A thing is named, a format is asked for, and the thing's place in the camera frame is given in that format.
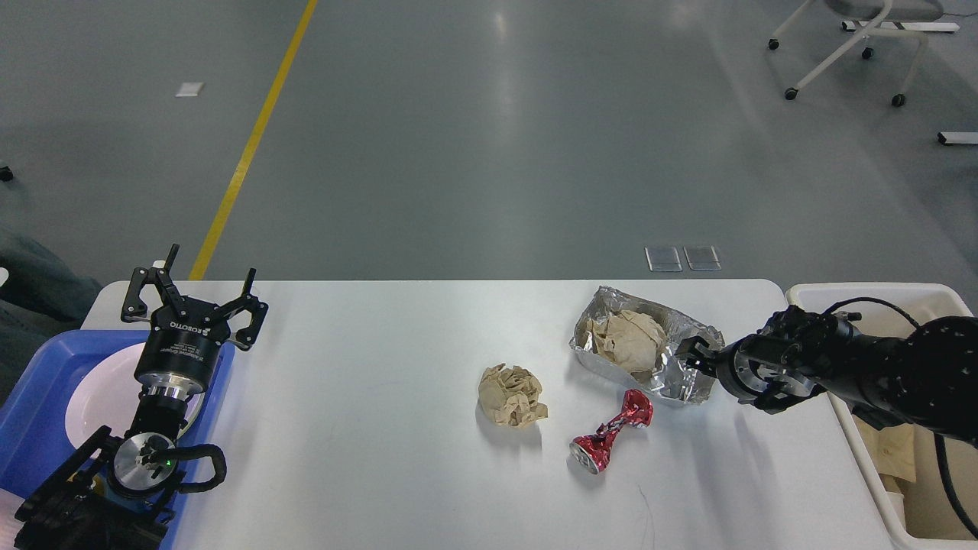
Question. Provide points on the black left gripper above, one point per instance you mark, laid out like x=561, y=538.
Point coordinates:
x=182, y=353

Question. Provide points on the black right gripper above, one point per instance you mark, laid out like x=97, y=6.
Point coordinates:
x=758, y=370

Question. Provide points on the aluminium foil tray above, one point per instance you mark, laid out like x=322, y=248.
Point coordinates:
x=672, y=381

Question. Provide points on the pink plate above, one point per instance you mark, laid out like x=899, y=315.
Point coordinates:
x=107, y=395

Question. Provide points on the red foil wrapper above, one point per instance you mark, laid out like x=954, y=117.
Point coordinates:
x=593, y=452

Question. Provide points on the brown paper bag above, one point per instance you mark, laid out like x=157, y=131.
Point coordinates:
x=892, y=452

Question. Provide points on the white paper cup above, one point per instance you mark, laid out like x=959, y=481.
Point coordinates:
x=897, y=502

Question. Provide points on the brown paper ball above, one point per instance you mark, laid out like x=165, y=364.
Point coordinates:
x=510, y=396

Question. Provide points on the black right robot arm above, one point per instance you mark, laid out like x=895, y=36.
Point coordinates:
x=927, y=379

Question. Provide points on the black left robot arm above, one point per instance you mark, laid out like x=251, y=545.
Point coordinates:
x=115, y=492

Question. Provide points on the light green plate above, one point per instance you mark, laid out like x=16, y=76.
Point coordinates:
x=193, y=407

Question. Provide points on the crumpled paper in foil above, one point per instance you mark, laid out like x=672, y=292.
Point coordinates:
x=631, y=340

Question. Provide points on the floor outlet cover right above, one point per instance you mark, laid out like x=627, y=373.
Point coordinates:
x=702, y=258

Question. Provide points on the floor outlet cover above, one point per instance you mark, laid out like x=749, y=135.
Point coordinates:
x=702, y=258
x=663, y=259

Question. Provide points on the floor outlet cover left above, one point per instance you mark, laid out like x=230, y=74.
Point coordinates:
x=663, y=259

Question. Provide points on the person's jeans leg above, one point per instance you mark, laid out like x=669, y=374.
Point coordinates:
x=41, y=283

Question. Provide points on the pink object tray corner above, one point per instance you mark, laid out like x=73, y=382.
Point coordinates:
x=10, y=526

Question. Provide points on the white furniture leg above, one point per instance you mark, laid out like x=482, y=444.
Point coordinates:
x=954, y=138

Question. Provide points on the white office chair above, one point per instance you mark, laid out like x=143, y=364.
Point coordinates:
x=888, y=19

